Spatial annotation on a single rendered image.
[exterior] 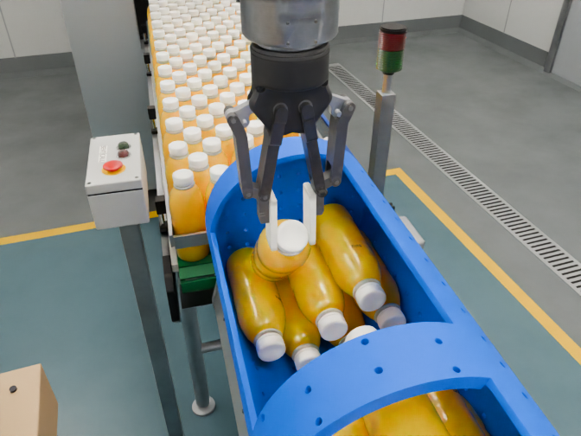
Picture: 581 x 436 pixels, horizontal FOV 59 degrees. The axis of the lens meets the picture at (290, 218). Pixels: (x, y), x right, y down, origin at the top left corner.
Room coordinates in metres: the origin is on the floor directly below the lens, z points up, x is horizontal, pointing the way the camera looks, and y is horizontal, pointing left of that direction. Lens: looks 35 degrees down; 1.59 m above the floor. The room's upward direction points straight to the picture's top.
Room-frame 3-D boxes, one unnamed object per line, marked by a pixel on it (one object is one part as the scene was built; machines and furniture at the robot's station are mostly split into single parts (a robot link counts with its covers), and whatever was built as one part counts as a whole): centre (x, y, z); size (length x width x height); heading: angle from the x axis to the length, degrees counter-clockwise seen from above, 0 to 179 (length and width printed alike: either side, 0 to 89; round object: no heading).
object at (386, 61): (1.23, -0.24, 1.18); 0.06 x 0.06 x 0.05
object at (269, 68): (0.49, 0.00, 1.40); 0.08 x 0.07 x 0.09; 104
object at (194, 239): (0.85, 0.03, 0.96); 0.40 x 0.01 x 0.03; 104
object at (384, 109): (1.23, -0.24, 0.55); 0.04 x 0.04 x 1.10; 14
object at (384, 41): (1.23, -0.24, 1.23); 0.06 x 0.06 x 0.04
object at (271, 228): (0.48, 0.02, 1.25); 0.03 x 0.01 x 0.07; 14
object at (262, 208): (0.48, 0.04, 1.27); 0.03 x 0.01 x 0.05; 104
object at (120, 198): (0.90, 0.35, 1.05); 0.20 x 0.10 x 0.10; 14
